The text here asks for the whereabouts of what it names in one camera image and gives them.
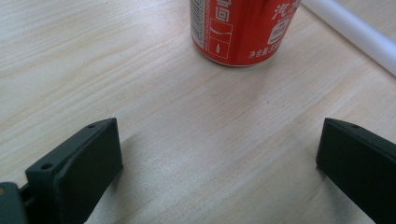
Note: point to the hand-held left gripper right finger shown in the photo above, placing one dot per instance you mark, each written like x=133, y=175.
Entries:
x=361, y=165

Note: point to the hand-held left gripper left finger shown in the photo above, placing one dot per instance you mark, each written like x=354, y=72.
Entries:
x=81, y=168

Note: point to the red soda can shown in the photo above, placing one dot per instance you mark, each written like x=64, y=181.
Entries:
x=246, y=28

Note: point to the white tube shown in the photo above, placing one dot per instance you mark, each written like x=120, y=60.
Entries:
x=358, y=29

